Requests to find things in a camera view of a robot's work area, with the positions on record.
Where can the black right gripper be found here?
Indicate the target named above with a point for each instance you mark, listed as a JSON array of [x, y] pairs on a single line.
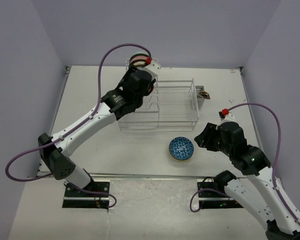
[[204, 139]]

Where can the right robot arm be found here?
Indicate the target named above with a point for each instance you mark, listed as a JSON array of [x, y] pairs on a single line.
[[274, 210]]

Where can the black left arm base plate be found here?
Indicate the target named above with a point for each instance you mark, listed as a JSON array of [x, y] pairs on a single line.
[[75, 199]]

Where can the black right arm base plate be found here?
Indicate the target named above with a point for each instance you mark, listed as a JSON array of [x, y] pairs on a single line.
[[213, 200]]

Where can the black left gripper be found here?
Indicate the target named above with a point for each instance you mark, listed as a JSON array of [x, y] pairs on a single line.
[[126, 77]]

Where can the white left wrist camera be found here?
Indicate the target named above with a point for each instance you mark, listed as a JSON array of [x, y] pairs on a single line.
[[153, 68]]

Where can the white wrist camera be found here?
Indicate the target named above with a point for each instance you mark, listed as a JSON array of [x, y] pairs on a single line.
[[153, 68], [226, 116]]

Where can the blue triangle patterned bowl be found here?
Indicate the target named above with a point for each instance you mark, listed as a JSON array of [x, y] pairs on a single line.
[[181, 148]]

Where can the white wire dish rack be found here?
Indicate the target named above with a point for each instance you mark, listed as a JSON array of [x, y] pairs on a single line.
[[171, 107]]

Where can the grey cutlery holder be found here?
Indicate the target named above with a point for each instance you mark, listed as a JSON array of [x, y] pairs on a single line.
[[200, 91]]

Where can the yellow blue patterned bowl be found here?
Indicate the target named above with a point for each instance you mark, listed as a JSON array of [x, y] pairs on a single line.
[[181, 160]]

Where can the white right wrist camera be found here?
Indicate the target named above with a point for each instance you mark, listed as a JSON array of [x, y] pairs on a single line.
[[226, 116]]

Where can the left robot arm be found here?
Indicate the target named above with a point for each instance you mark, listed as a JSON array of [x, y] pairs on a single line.
[[56, 150]]

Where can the pink patterned bowl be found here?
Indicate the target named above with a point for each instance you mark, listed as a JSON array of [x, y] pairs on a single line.
[[139, 57]]

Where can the brown utensil in holder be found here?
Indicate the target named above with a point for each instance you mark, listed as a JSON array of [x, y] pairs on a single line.
[[204, 95]]

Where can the yellow flower leaf bowl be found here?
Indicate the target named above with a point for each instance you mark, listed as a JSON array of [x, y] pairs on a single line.
[[139, 65]]

